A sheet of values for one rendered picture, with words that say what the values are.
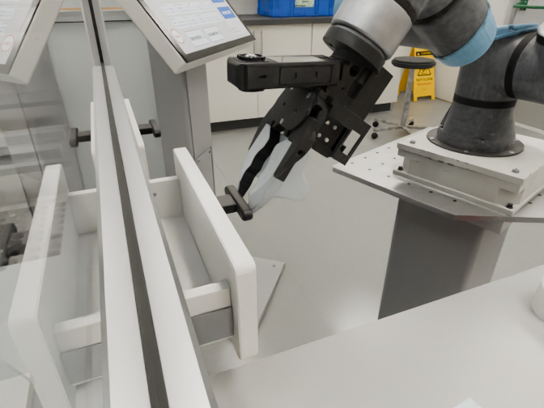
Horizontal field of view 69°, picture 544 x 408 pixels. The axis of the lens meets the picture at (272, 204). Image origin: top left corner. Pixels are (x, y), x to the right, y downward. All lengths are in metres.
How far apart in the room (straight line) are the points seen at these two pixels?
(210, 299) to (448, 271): 0.71
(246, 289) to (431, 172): 0.61
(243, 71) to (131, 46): 1.60
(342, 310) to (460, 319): 1.11
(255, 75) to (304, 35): 3.26
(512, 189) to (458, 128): 0.17
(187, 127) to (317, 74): 0.92
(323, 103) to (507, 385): 0.35
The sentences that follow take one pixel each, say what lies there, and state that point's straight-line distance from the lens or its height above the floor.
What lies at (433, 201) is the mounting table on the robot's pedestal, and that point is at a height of 0.76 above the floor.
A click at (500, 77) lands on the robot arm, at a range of 0.85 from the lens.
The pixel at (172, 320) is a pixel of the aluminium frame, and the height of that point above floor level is 0.99.
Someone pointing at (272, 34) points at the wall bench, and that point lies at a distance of 3.52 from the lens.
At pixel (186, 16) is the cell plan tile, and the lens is 1.21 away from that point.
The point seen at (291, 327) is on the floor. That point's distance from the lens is 1.55.
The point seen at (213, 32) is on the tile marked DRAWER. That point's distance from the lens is 1.26.
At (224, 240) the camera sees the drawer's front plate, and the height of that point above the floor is 0.93.
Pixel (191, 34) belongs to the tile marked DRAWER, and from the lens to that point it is 1.15.
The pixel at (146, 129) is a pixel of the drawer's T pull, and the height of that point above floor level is 0.91.
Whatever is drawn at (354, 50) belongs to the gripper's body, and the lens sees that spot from 0.43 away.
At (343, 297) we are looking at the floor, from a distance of 1.69.
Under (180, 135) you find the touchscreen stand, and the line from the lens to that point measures 1.32.
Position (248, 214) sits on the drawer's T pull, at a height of 0.91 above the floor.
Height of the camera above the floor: 1.12
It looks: 29 degrees down
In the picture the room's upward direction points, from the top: straight up
